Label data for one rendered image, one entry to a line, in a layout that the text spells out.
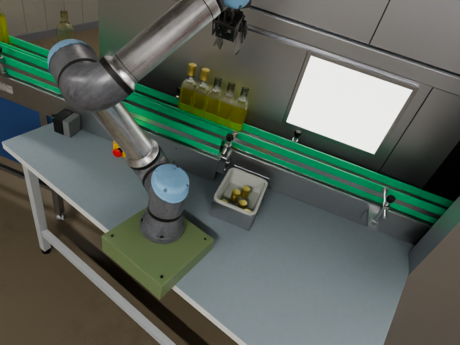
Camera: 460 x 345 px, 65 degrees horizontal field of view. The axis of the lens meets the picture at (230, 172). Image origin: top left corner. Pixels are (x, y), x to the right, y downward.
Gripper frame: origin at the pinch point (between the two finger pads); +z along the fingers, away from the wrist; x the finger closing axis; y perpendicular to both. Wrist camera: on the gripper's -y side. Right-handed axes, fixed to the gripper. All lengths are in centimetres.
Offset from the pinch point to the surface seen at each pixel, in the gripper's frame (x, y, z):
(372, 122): 58, -19, 30
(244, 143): 12.4, 3.0, 43.7
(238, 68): -1.4, -20.0, 26.9
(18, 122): -97, 22, 69
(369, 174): 65, -4, 44
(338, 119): 45, -18, 33
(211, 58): -13.6, -20.0, 26.9
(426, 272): 96, 25, 49
